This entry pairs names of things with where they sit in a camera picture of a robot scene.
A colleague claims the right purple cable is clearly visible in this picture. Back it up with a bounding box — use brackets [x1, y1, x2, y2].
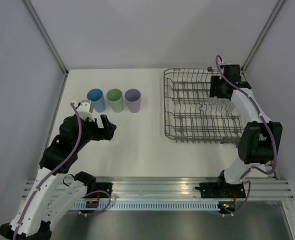
[215, 54, 280, 217]

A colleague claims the purple cable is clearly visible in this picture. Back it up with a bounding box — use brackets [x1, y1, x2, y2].
[12, 102, 83, 240]
[215, 54, 280, 217]

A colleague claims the purple plastic cup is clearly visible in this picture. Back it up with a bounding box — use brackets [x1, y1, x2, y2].
[124, 88, 141, 113]

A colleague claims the blue plastic cup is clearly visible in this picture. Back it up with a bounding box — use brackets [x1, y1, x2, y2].
[87, 88, 106, 113]

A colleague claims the grey wire dish rack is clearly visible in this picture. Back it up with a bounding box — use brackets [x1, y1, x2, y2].
[163, 67, 244, 145]

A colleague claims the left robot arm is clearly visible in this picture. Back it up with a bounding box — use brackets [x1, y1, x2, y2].
[0, 114, 117, 240]

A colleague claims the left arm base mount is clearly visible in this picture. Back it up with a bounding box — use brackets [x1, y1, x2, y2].
[93, 182, 113, 199]

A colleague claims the left aluminium frame post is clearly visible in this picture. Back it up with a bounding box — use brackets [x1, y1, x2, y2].
[22, 0, 70, 76]

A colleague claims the right aluminium frame post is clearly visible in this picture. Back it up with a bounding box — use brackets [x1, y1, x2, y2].
[241, 0, 287, 73]

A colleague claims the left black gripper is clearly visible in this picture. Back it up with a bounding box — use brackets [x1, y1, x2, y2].
[74, 114, 117, 151]

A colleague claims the clear glass cup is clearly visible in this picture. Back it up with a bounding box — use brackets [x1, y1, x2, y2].
[221, 98, 236, 114]
[206, 97, 229, 108]

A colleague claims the green plastic cup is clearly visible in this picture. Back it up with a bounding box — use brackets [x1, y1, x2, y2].
[106, 88, 123, 113]

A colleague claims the aluminium mounting rail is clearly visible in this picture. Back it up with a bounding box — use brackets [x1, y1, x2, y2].
[22, 176, 295, 201]

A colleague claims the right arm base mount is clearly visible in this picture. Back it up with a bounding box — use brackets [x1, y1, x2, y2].
[194, 182, 247, 199]

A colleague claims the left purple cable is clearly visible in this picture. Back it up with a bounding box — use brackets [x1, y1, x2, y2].
[12, 102, 83, 240]

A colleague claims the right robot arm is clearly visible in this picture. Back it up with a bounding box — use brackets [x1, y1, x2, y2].
[209, 63, 283, 198]

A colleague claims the aluminium frame post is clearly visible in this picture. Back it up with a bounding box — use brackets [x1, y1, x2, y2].
[22, 0, 70, 76]
[241, 0, 287, 73]

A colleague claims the white slotted cable duct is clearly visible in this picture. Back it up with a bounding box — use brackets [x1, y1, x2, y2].
[70, 200, 220, 212]

